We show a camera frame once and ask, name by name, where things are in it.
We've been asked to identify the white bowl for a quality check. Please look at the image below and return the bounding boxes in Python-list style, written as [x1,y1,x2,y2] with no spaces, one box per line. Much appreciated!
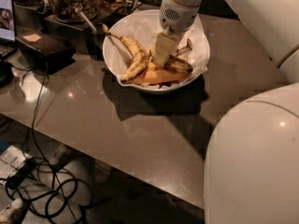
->
[102,9,211,95]

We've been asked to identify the black cable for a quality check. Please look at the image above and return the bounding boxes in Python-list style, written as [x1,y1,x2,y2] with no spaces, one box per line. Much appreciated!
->
[4,63,94,224]

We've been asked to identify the orange fruit slice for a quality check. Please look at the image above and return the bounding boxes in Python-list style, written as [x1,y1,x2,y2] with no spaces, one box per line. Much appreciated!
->
[133,62,190,85]

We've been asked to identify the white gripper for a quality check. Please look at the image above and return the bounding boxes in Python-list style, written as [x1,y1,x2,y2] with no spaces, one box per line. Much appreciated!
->
[154,0,199,68]

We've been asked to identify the white scoop handle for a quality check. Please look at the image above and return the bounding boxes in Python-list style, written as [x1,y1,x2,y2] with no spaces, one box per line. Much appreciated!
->
[75,7,97,35]

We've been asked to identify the papers on floor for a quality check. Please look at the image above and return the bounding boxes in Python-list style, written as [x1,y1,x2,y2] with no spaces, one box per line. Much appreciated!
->
[0,146,31,185]

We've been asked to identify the black tray stand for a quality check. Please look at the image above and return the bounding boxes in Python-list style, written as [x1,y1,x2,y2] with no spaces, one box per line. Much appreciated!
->
[14,5,123,57]

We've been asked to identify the laptop screen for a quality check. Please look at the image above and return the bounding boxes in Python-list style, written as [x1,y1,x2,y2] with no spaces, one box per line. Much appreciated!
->
[0,0,16,42]

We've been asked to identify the black pouch case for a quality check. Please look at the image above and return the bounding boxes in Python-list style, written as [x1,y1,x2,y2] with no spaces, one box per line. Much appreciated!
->
[16,30,76,75]

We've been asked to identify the spotted banana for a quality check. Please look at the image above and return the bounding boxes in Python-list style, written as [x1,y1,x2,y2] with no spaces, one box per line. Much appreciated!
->
[164,39,193,73]
[102,24,150,83]

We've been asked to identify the white paper liner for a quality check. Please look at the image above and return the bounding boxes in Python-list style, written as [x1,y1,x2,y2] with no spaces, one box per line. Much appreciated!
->
[108,10,208,89]

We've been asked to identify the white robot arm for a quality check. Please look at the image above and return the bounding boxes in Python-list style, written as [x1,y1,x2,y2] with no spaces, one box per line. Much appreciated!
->
[160,0,299,224]

